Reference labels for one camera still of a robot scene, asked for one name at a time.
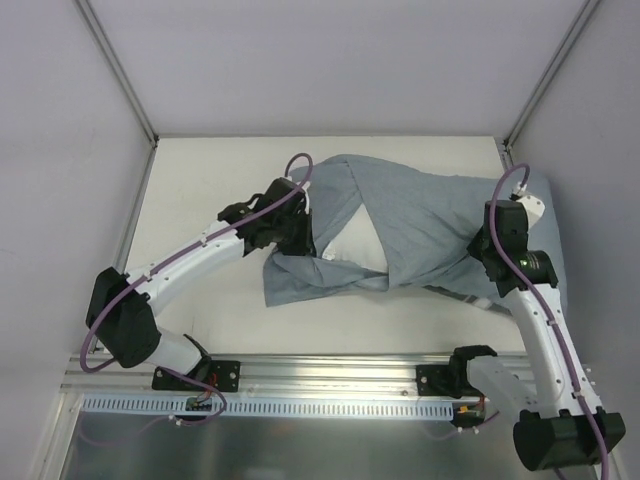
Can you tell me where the left aluminium frame post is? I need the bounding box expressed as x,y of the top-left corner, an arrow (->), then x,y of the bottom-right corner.
73,0 -> 159,148

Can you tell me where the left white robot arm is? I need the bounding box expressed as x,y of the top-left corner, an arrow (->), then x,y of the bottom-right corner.
86,177 -> 315,390

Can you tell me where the white slotted cable duct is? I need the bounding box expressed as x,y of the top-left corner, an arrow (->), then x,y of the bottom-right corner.
82,394 -> 454,421

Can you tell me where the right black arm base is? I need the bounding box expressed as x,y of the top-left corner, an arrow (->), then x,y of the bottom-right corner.
415,345 -> 497,399

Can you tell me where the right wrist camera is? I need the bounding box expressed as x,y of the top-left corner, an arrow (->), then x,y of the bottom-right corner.
510,184 -> 546,227

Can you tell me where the grey striped pillowcase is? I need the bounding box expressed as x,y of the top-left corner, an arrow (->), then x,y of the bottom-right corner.
262,153 -> 571,319

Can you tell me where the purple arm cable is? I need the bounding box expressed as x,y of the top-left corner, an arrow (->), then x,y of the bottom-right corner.
80,152 -> 315,374
489,163 -> 614,480

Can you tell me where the aluminium mounting rail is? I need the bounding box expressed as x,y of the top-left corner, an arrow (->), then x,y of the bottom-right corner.
60,354 -> 449,400

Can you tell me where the white pillow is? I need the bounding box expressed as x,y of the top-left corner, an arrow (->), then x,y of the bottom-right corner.
321,204 -> 389,274

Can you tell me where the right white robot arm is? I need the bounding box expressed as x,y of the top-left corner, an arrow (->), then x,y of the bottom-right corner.
447,200 -> 626,478

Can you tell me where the aluminium frame post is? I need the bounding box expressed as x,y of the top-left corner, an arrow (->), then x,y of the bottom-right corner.
73,0 -> 159,148
503,0 -> 603,150

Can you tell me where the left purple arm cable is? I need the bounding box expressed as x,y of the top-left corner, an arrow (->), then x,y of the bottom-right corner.
80,152 -> 315,374

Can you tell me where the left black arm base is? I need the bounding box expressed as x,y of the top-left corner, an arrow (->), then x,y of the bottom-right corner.
151,335 -> 241,393

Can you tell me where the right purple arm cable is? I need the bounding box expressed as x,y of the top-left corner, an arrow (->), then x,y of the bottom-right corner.
489,163 -> 614,480

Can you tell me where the right aluminium frame post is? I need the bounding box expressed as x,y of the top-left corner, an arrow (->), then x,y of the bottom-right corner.
503,0 -> 603,150

